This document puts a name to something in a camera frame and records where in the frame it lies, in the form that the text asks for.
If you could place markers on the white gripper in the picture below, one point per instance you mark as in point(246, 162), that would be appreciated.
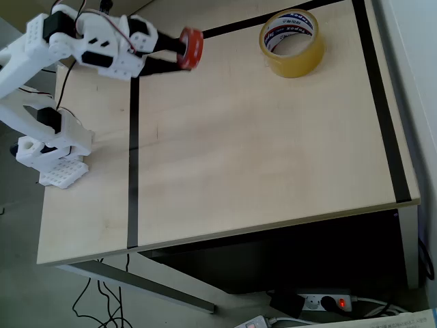
point(143, 42)

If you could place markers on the red tape roll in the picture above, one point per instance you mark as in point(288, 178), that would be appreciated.
point(195, 48)

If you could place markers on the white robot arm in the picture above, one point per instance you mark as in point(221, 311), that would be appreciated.
point(13, 68)

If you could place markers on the yellow packing tape roll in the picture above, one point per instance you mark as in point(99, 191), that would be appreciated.
point(300, 66)

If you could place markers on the grey table foot beam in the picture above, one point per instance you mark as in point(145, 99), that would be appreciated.
point(143, 282)

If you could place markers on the black power adapter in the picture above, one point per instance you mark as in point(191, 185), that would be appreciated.
point(286, 304)

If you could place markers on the small white power strip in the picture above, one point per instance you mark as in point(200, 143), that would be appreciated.
point(252, 323)

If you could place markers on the round black plug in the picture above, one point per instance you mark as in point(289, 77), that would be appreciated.
point(328, 303)

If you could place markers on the grey table leg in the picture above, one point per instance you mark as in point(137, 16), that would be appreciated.
point(409, 246)

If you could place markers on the white paper sheet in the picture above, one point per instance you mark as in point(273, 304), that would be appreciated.
point(392, 321)

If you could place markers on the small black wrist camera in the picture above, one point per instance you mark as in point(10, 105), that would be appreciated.
point(106, 4)

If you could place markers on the white perforated base plate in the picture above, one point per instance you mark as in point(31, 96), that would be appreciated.
point(63, 172)

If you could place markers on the white power strip red switch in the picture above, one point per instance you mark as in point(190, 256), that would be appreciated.
point(312, 303)

